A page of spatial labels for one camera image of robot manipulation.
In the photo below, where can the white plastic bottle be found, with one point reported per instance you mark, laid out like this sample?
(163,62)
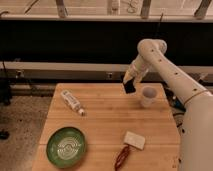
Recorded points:
(72,102)

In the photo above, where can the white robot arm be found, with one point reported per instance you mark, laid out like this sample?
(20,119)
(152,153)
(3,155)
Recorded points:
(196,144)

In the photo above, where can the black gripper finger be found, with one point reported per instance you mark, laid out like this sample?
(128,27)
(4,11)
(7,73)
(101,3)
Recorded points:
(134,82)

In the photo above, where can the black eraser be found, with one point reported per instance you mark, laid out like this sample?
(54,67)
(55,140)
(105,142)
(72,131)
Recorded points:
(129,88)

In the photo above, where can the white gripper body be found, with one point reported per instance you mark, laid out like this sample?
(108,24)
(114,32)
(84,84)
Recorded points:
(137,69)

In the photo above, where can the green patterned plate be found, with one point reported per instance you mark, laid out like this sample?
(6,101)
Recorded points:
(66,147)

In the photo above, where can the white ceramic cup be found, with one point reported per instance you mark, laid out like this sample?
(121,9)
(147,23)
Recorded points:
(148,95)

